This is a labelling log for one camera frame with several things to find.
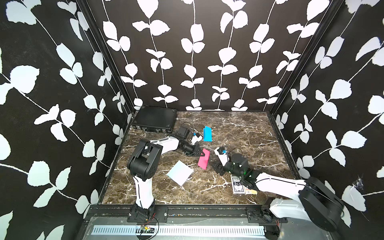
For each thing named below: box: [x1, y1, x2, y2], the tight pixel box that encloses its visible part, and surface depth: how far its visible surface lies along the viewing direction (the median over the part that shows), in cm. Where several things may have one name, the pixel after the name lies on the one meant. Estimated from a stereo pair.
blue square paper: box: [203, 125, 213, 142], surface depth 106 cm
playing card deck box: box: [231, 176, 246, 195], surface depth 82 cm
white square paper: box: [166, 160, 194, 187], surface depth 91 cm
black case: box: [132, 105, 178, 133], surface depth 117 cm
